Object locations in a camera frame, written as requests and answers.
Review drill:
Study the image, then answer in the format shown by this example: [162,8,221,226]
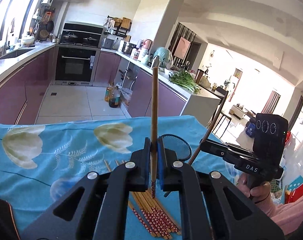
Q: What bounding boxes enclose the dark chopstick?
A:
[188,92,228,165]

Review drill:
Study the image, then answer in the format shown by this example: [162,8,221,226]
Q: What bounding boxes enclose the mint green appliance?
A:
[154,47,173,69]

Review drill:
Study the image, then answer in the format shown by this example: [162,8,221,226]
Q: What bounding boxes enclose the black built-in oven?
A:
[53,21,105,86]

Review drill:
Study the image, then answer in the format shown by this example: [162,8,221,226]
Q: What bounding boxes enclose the person's right hand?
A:
[237,173,271,202]

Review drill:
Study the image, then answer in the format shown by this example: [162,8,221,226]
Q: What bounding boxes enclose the blue floral tablecloth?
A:
[0,116,240,235]

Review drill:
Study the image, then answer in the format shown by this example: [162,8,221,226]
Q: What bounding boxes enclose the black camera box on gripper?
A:
[252,113,288,168]

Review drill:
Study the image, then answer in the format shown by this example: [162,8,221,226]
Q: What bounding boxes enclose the oil bottle on floor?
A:
[109,87,120,108]

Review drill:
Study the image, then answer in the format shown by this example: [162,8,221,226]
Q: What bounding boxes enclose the steel pot on counter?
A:
[121,42,136,55]

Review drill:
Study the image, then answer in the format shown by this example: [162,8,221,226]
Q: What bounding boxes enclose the green vegetables on counter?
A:
[169,71,200,94]

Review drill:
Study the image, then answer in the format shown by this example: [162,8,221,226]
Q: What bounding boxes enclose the black mesh utensil cup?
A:
[161,134,192,161]

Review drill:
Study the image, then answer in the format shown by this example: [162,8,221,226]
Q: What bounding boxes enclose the pink sleeved right forearm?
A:
[256,196,303,235]

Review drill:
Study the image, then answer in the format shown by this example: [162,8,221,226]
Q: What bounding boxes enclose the bamboo chopstick with red end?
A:
[128,201,156,237]

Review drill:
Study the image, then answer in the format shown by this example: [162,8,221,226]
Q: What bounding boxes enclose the black stool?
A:
[212,87,232,139]

